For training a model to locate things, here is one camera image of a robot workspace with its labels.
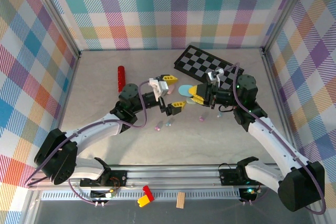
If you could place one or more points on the black and white chessboard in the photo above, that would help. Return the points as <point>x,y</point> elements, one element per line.
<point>199,61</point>

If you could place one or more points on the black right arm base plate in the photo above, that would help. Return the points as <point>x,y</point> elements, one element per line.
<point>228,178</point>

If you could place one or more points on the red glitter toy microphone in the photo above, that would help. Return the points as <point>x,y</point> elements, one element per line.
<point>121,77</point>

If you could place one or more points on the yellow toy brick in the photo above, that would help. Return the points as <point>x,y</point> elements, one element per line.
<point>143,201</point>

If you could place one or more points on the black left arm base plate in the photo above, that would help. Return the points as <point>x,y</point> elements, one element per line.
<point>118,176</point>

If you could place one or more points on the aluminium frame post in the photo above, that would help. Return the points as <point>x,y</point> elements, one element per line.
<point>286,11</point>
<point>55,16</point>

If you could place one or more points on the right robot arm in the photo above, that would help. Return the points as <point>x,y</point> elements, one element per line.
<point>275,145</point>

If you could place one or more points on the blue earbud charging case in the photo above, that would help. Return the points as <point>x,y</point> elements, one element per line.
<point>184,90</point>

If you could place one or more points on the small wooden block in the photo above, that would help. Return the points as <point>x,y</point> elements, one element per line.
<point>180,200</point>

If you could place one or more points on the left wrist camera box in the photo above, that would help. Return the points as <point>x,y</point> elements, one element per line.
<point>158,87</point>

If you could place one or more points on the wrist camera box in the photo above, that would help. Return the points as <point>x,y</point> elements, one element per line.
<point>215,75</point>
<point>158,87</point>

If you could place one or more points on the red toy brick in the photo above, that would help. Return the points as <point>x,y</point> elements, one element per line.
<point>147,192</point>

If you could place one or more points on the aluminium side rail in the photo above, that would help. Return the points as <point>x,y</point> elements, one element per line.
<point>275,90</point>
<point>65,103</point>

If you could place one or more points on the pink earbud charging case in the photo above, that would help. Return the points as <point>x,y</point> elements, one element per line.
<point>171,90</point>

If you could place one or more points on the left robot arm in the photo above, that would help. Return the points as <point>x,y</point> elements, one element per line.
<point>89,132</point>

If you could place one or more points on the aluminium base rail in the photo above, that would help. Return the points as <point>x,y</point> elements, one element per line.
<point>170,175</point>

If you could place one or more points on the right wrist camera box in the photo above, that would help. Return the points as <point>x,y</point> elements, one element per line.
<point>215,75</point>

